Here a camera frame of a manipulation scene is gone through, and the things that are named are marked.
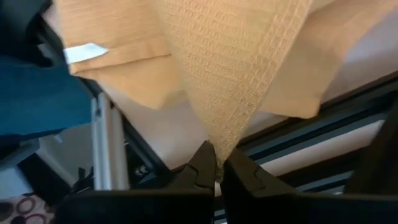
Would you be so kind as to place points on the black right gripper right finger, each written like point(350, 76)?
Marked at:
point(245, 180)

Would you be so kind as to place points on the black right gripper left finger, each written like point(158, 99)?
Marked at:
point(199, 174)

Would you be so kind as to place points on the orange waffle weave towel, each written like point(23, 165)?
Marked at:
point(217, 62)

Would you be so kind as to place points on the blue cloth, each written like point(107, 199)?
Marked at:
point(37, 99)

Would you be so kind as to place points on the circle patterned fabric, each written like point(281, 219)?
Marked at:
point(25, 211)

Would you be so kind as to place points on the silver aluminium bracket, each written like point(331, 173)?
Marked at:
point(109, 149)

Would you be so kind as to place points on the black aluminium table frame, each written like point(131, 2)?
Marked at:
point(357, 99)

